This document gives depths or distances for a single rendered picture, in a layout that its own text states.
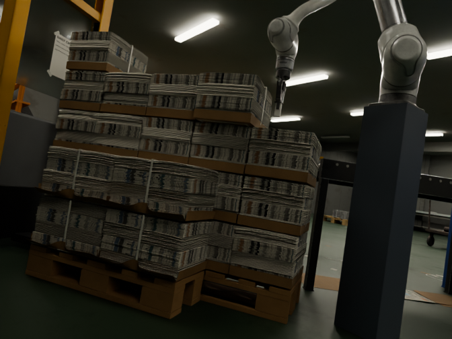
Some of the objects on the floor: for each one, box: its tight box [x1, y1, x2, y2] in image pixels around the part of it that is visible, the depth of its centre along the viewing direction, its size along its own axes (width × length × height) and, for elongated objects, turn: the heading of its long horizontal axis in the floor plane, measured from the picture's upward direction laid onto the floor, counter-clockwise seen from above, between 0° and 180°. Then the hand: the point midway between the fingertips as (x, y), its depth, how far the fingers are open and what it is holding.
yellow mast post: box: [93, 0, 114, 32], centre depth 261 cm, size 9×9×185 cm
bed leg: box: [303, 178, 329, 291], centre depth 215 cm, size 6×6×68 cm
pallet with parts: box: [324, 209, 349, 226], centre depth 1035 cm, size 135×93×38 cm
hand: (278, 109), depth 178 cm, fingers closed
